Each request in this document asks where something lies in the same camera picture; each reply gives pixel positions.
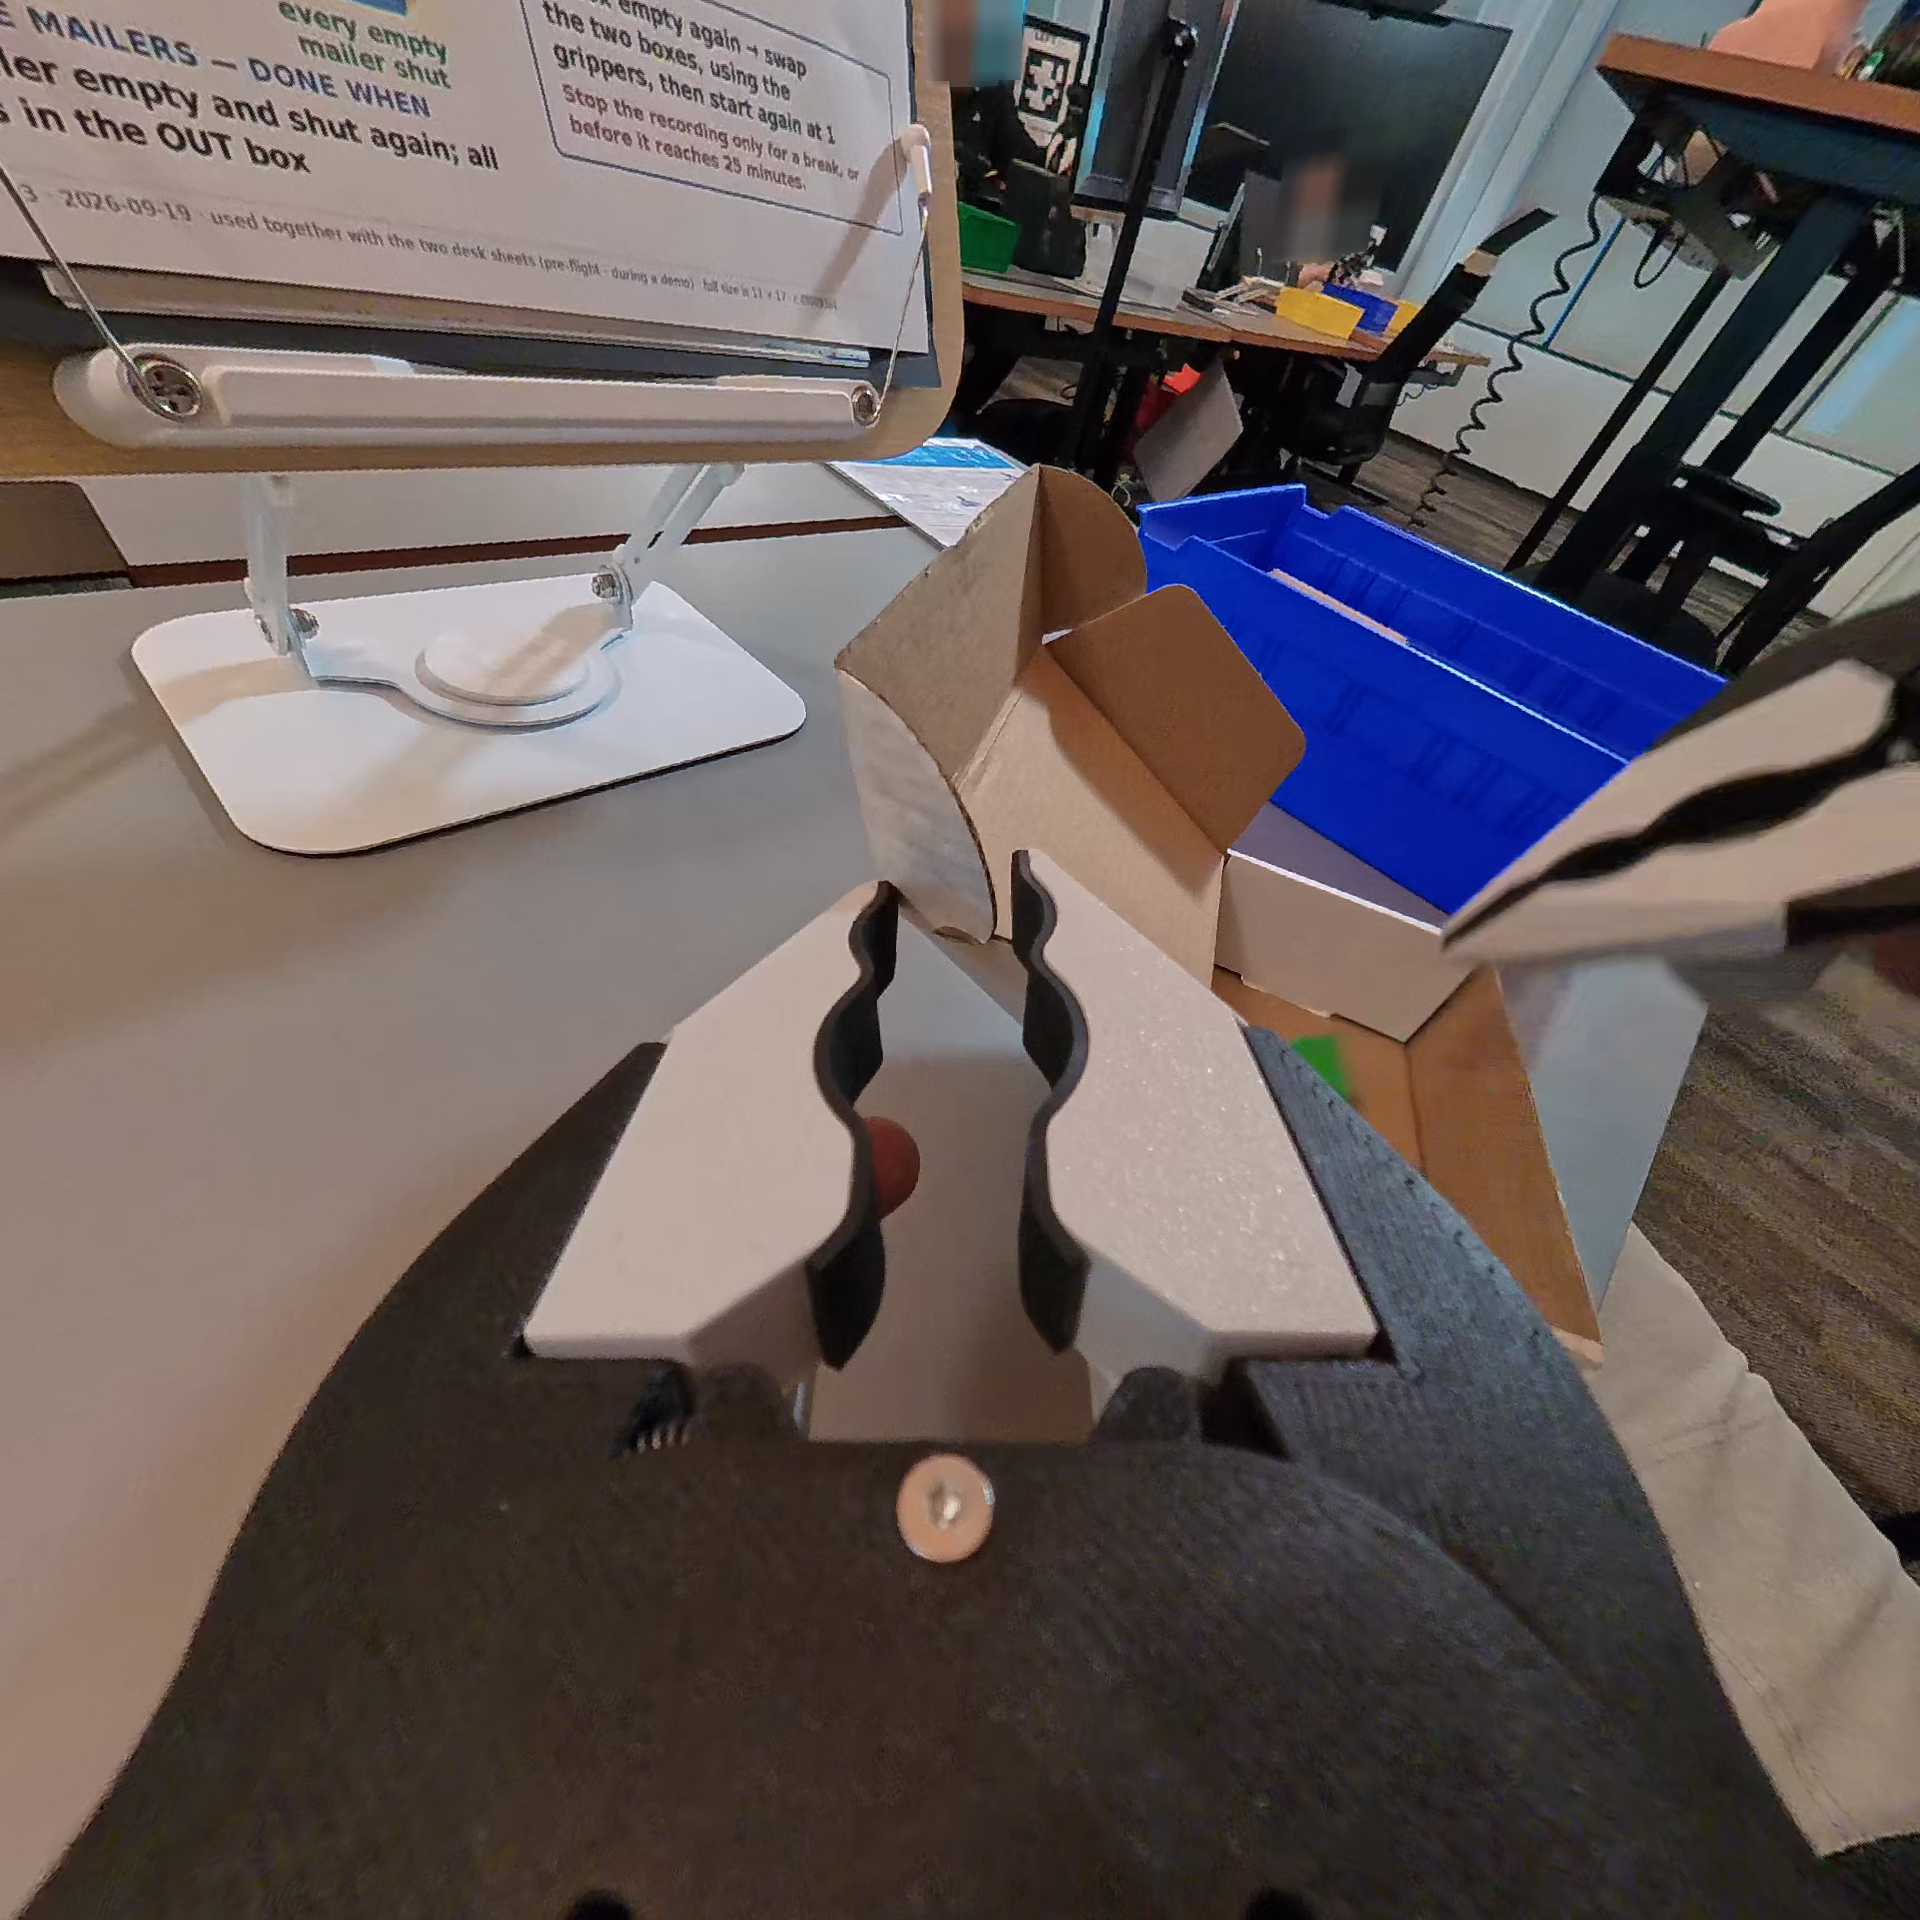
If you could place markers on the black office chair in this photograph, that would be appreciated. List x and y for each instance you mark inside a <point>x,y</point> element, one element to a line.
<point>1380,389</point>

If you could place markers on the black computer monitor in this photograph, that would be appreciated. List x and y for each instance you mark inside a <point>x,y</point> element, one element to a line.
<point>1348,90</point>

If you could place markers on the white document stand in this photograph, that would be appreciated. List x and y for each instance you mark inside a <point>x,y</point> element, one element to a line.
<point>493,751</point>

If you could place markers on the white cardboard mailer box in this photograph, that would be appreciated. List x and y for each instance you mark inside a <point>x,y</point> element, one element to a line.
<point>1318,944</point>

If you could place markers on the blue white paper sheet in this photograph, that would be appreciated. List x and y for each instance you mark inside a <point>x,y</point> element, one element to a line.
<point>937,487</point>

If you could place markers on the yellow plastic bin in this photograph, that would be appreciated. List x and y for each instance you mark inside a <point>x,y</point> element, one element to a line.
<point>1313,311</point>

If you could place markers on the green plastic bin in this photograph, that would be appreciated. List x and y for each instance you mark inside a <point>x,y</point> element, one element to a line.
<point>988,241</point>

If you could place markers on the wooden background table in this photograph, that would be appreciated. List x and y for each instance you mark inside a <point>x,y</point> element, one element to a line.
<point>1141,307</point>

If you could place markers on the brown cardboard mailer box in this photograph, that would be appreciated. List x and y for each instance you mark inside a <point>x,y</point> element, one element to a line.
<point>1096,751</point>

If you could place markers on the green block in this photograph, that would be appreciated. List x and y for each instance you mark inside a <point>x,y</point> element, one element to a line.
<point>1318,1067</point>

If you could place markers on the person's beige pants leg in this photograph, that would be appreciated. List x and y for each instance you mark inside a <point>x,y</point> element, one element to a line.
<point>1770,1499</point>

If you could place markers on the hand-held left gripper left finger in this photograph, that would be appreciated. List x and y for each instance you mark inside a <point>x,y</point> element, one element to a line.
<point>705,1184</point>

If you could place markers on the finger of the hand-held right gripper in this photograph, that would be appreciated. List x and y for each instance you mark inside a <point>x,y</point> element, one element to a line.
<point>1681,921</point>
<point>1724,795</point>

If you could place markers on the tall dark standing desk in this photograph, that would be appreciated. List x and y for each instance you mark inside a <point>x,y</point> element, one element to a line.
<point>1770,142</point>

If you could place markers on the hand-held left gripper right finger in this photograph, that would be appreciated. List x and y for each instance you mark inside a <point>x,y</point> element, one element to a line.
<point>1200,1201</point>

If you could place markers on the printed instruction sheet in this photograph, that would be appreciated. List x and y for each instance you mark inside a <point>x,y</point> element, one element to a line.
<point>451,195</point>

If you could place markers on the person's left hand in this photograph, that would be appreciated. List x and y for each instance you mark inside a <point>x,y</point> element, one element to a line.
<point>897,1166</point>

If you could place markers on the blue plastic bin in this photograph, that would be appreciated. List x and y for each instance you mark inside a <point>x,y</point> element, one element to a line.
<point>1424,751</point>

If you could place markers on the black white printed tag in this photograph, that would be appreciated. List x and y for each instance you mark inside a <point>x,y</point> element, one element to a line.
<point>1061,72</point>

